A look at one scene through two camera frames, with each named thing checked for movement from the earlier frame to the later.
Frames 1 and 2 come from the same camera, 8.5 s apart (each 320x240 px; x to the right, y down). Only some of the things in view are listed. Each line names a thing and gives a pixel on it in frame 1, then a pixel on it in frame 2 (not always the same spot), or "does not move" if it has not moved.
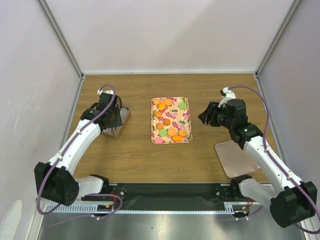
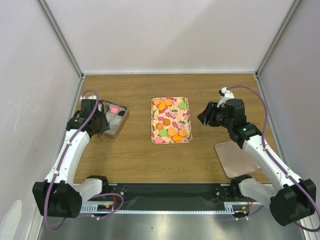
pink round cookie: (158, 140) does not move
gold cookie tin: (115, 132) does not move
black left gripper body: (115, 119) -> (103, 125)
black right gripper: (209, 114) does not move
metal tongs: (114, 131) -> (101, 137)
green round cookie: (163, 132) does not move
